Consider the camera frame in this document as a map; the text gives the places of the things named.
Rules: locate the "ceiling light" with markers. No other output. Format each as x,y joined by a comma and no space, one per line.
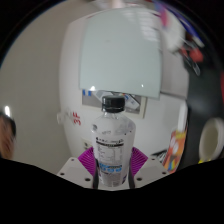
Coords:
7,111

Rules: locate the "large glass whiteboard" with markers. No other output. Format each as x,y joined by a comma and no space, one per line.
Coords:
120,50

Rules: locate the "colourful orange picture book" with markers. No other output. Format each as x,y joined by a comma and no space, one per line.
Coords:
175,151

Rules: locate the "clear black-capped water bottle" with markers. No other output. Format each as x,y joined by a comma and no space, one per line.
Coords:
111,140

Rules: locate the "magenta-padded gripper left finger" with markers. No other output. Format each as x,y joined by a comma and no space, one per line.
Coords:
75,170

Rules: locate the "flat white box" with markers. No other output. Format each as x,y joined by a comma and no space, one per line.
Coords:
182,116

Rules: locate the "person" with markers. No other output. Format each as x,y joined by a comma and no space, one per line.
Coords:
6,140

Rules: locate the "grey pin board with papers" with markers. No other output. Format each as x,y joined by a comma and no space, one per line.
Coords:
136,105

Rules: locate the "red floor number sign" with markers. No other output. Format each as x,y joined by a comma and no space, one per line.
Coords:
76,119

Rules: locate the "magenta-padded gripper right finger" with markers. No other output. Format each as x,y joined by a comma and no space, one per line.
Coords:
150,170

